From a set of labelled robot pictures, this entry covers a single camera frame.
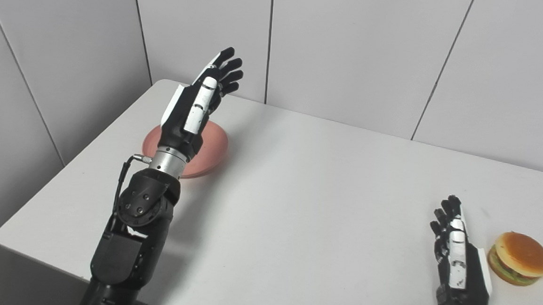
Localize toy hamburger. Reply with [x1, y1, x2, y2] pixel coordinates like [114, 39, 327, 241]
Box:
[486, 230, 543, 288]

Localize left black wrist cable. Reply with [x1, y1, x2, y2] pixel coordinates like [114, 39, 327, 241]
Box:
[111, 153, 153, 225]

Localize pink plastic plate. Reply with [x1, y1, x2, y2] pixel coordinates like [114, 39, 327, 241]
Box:
[140, 115, 231, 182]

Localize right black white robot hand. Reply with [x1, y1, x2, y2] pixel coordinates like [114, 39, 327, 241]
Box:
[425, 193, 499, 305]

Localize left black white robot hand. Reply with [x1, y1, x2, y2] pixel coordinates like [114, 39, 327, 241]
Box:
[156, 43, 246, 163]

